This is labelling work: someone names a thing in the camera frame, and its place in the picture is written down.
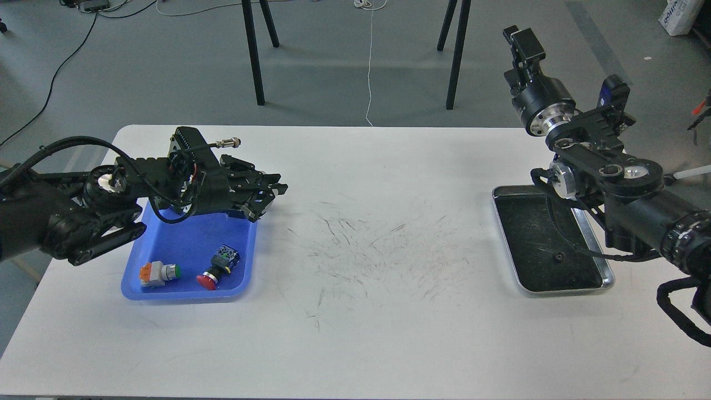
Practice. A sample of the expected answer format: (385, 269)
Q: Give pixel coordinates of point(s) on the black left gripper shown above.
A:
(226, 184)

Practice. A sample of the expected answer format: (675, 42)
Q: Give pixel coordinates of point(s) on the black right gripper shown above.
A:
(542, 103)

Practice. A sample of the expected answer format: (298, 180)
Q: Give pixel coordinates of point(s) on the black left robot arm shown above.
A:
(80, 216)

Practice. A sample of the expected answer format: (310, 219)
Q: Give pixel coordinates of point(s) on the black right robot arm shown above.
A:
(591, 171)

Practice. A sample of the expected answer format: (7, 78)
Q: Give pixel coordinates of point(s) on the red mushroom push button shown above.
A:
(223, 262)

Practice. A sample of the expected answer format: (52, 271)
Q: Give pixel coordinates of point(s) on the black table legs right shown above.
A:
(465, 7)

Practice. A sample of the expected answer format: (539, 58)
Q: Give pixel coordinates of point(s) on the blue plastic tray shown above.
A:
(190, 244)

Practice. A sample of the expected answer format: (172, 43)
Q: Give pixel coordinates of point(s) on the orange green push button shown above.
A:
(157, 274)

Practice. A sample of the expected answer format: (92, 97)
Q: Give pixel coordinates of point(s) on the silver metal tray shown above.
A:
(532, 240)

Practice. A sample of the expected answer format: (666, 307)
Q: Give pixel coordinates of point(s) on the grey backpack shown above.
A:
(701, 112)

